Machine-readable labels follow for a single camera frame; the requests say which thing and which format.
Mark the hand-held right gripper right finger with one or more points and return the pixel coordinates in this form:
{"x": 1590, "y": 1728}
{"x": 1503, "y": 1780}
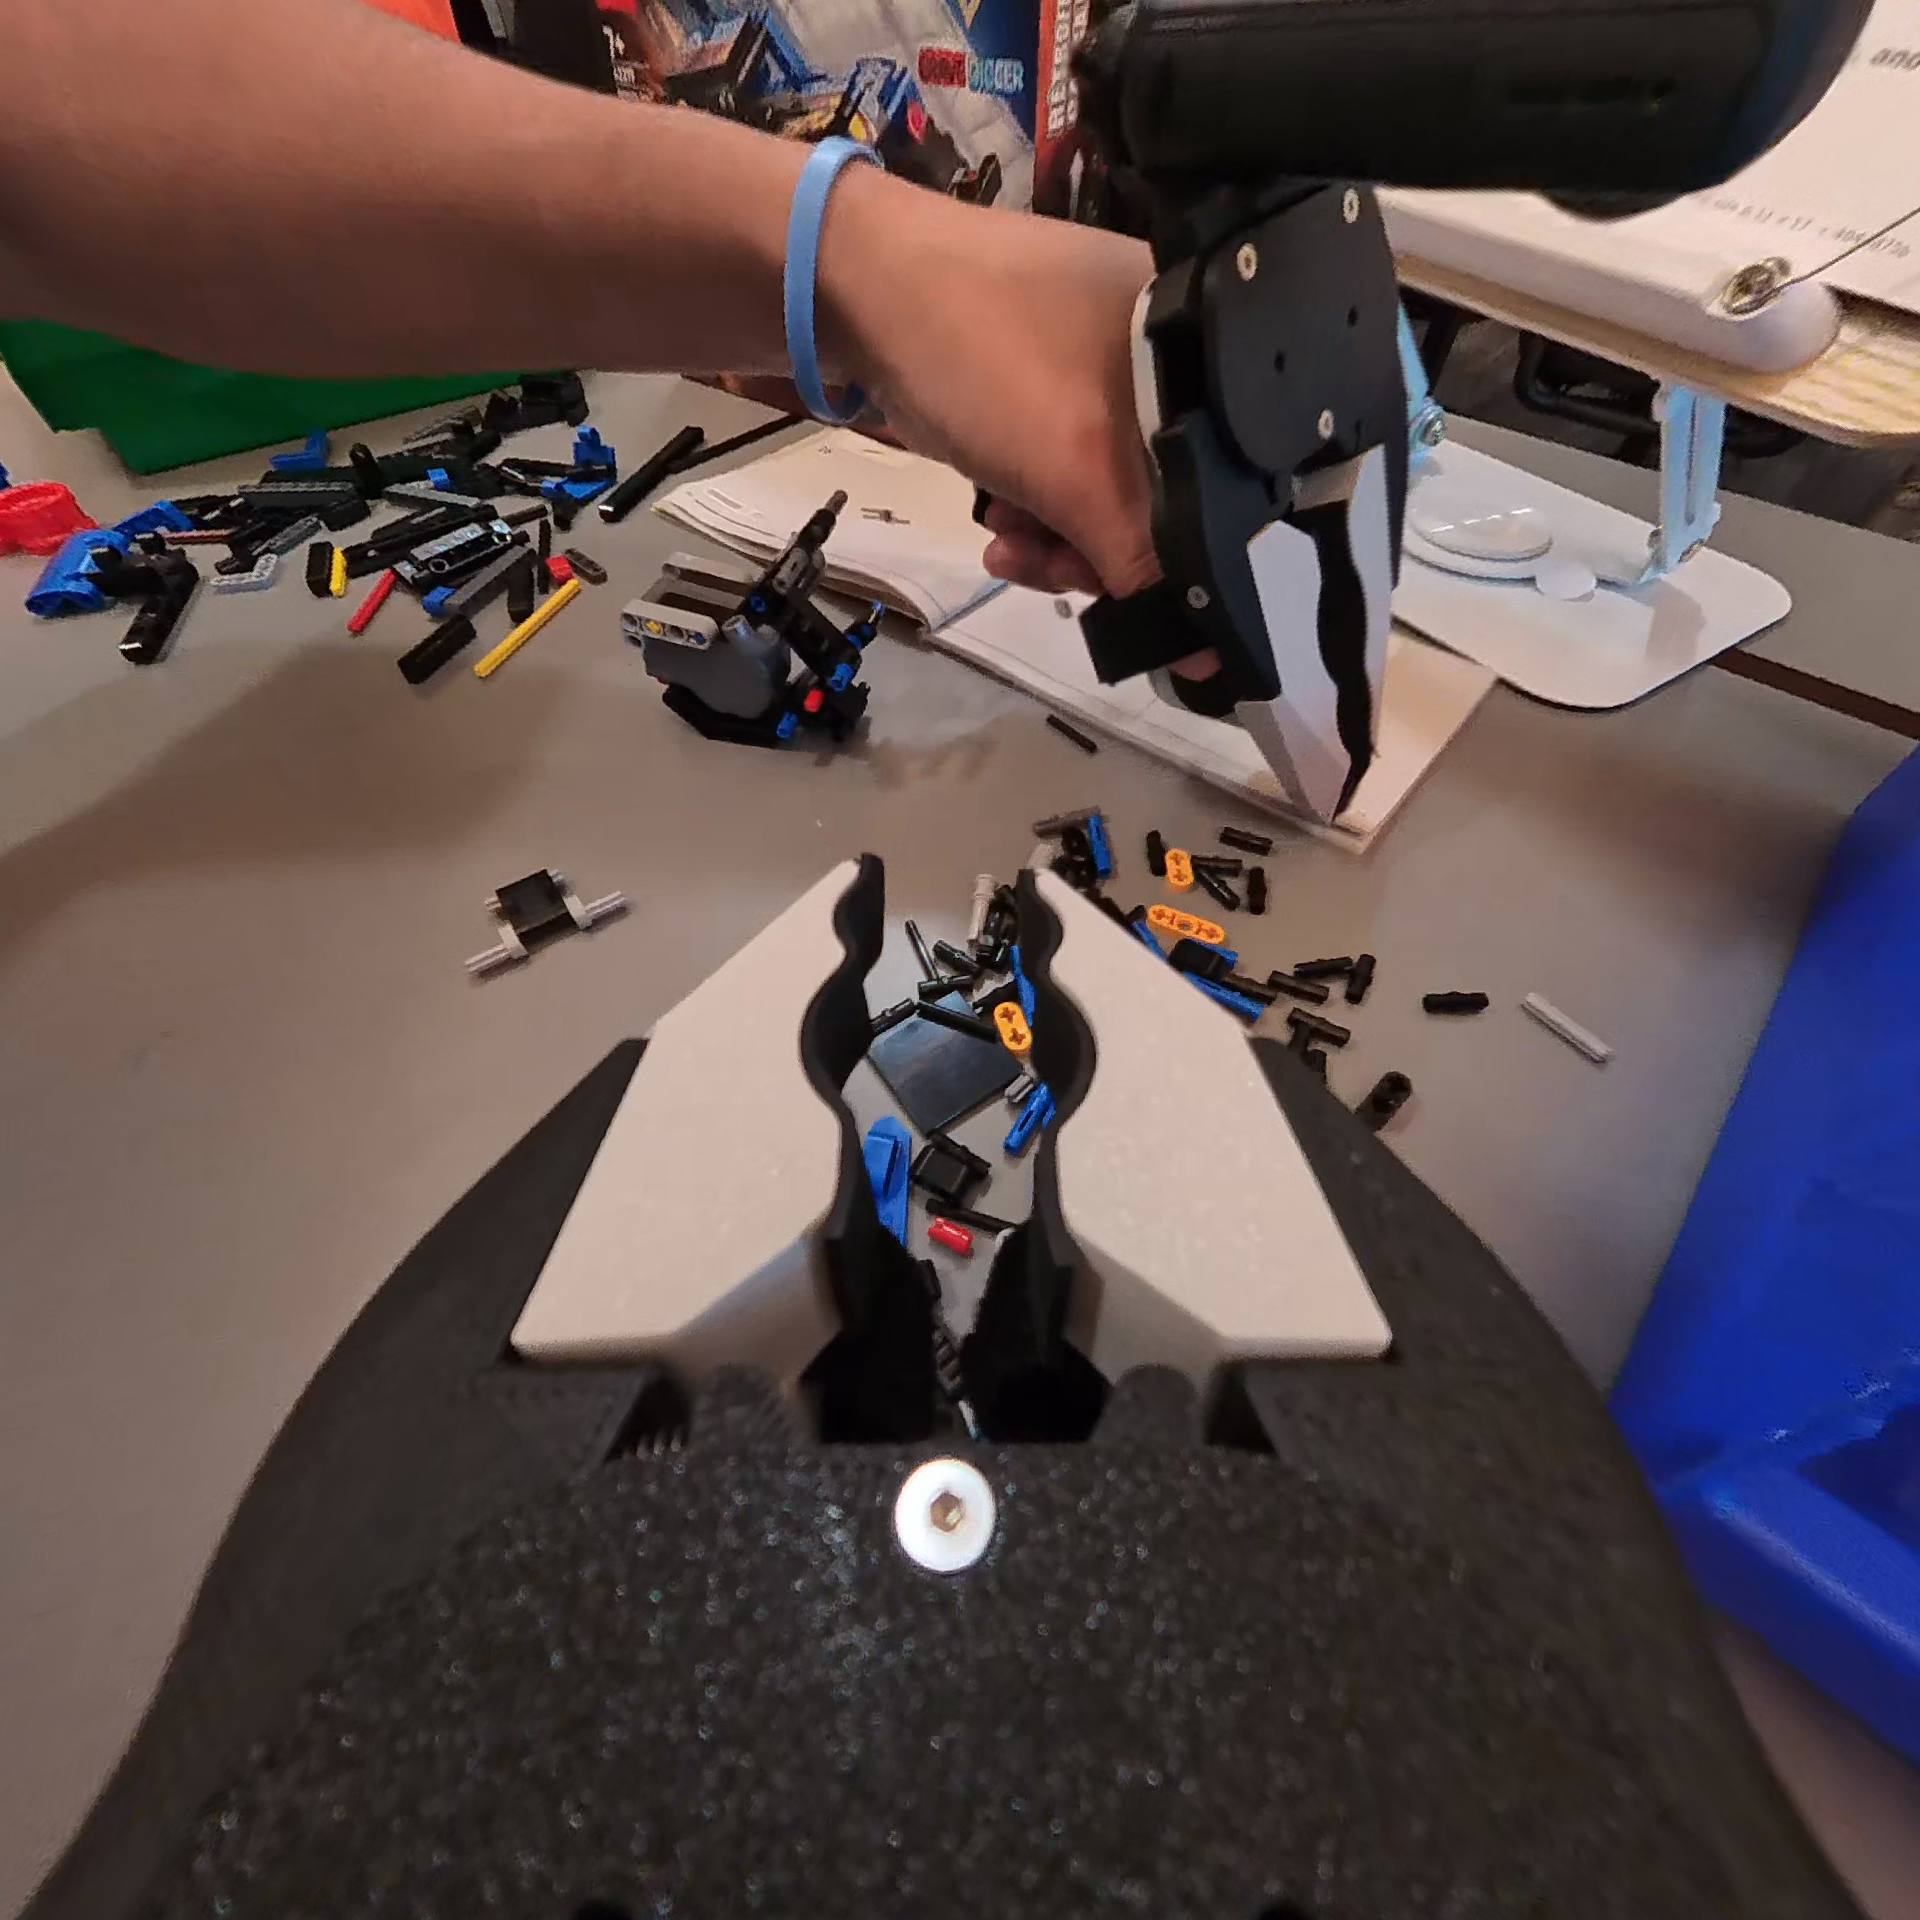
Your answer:
{"x": 1198, "y": 1184}

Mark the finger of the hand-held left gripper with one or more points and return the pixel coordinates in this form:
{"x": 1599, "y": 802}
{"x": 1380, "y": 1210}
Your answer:
{"x": 1292, "y": 644}
{"x": 1382, "y": 556}

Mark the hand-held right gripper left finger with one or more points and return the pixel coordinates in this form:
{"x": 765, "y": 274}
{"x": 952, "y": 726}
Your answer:
{"x": 704, "y": 1184}

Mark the pile of blue black lego pins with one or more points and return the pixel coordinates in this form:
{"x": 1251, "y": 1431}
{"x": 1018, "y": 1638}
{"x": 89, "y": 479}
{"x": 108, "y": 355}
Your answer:
{"x": 1184, "y": 919}

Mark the small black grey lego assembly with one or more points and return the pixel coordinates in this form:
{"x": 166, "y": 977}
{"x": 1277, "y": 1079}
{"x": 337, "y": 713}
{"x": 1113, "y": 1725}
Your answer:
{"x": 531, "y": 903}

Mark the lego instruction booklet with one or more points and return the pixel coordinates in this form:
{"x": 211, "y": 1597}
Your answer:
{"x": 930, "y": 569}

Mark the grey black lego chassis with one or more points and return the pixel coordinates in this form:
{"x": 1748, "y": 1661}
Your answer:
{"x": 720, "y": 644}

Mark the person's left forearm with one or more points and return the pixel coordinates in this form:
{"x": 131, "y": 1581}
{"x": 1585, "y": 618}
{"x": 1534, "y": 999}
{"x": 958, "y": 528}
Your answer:
{"x": 373, "y": 195}

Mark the black lego connector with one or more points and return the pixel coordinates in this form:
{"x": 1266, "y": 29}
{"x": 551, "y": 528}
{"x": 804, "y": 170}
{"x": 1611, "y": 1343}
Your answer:
{"x": 1382, "y": 1101}

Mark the black flat lego panel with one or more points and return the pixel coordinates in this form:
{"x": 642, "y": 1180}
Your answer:
{"x": 937, "y": 1073}

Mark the light grey lego axle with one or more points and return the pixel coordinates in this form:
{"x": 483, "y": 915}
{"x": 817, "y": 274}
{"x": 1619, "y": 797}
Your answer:
{"x": 1565, "y": 1029}

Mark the lego set box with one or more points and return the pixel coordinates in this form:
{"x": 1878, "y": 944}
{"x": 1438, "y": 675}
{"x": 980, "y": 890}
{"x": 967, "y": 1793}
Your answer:
{"x": 840, "y": 90}

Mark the yellow lego axle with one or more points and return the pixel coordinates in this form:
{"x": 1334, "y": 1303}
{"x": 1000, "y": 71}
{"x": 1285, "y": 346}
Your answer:
{"x": 528, "y": 628}

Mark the long black lego axle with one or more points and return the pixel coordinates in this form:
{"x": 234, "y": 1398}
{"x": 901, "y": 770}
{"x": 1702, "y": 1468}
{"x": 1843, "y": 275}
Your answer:
{"x": 651, "y": 474}

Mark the red lego axle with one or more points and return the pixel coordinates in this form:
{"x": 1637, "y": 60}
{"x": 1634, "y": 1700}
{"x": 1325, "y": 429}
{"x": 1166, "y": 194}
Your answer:
{"x": 373, "y": 600}

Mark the pile of large lego beams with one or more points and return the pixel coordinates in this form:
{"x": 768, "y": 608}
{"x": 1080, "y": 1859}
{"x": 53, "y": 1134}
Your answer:
{"x": 450, "y": 548}

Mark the person's left hand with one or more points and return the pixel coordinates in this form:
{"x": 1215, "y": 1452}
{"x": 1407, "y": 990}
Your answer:
{"x": 1019, "y": 375}

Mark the wooden white document stand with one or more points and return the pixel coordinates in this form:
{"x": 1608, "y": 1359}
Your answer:
{"x": 1590, "y": 644}

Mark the blue wristband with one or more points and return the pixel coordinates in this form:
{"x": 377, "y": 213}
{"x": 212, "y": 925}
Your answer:
{"x": 797, "y": 300}

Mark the blue plastic bin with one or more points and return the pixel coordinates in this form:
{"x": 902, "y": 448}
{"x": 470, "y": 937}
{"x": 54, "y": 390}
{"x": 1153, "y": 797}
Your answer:
{"x": 1801, "y": 1199}

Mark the orange plastic bin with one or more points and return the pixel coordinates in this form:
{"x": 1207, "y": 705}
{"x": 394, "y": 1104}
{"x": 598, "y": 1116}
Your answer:
{"x": 430, "y": 16}

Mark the green plastic bin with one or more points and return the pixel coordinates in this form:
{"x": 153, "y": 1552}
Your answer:
{"x": 223, "y": 407}

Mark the blue lego bracket piece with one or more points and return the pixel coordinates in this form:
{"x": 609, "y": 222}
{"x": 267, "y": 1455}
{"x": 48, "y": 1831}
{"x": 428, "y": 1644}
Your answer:
{"x": 884, "y": 1180}

